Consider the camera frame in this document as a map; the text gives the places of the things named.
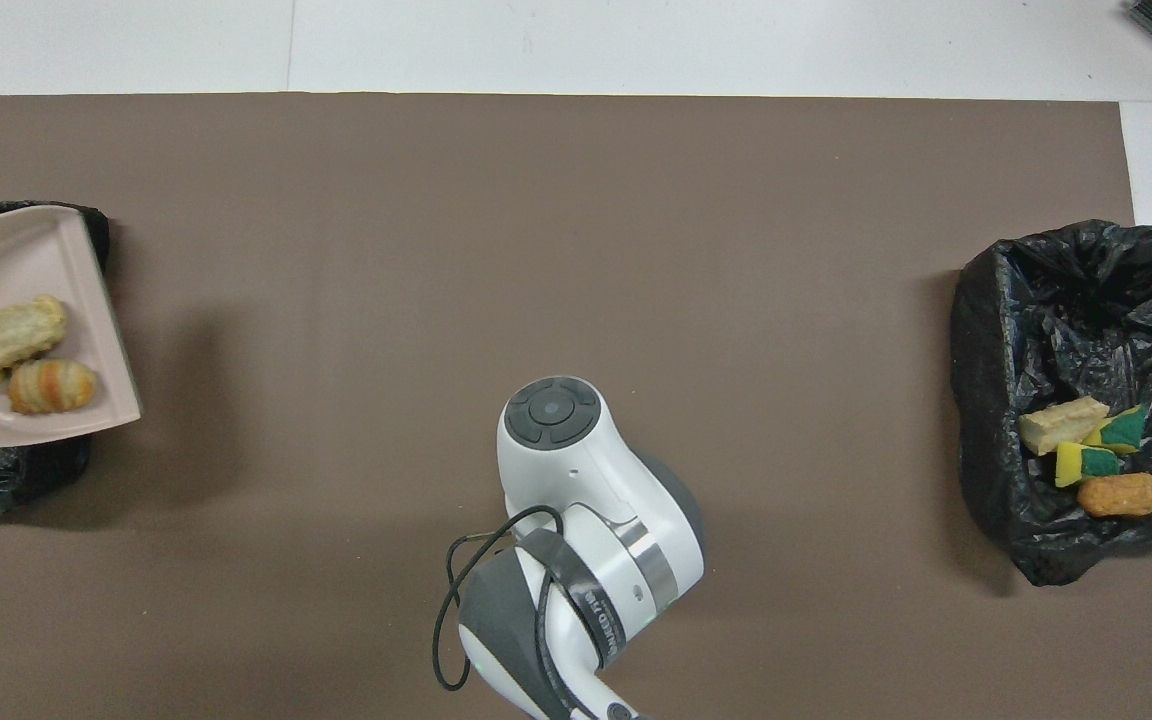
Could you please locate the beige plastic dustpan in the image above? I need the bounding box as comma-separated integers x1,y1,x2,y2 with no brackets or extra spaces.
0,203,143,449

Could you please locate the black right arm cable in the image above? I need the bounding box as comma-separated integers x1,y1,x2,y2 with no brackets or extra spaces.
433,505,597,720

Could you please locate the brown table mat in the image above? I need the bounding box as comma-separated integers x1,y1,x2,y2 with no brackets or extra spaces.
0,93,1152,720

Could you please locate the striped croissant piece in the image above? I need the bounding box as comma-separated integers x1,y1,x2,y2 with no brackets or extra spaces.
8,359,98,415

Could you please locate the notched yellow sponge piece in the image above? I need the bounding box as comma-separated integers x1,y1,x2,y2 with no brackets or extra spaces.
1054,440,1127,489

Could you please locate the pale bread chunk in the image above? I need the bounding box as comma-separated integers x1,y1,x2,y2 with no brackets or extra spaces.
1018,396,1112,457
0,295,69,376

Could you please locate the brown oval bread roll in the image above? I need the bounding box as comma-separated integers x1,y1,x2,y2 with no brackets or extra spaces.
1076,472,1152,519

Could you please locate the bin lined black bag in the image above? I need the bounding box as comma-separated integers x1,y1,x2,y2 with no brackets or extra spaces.
949,220,1152,588

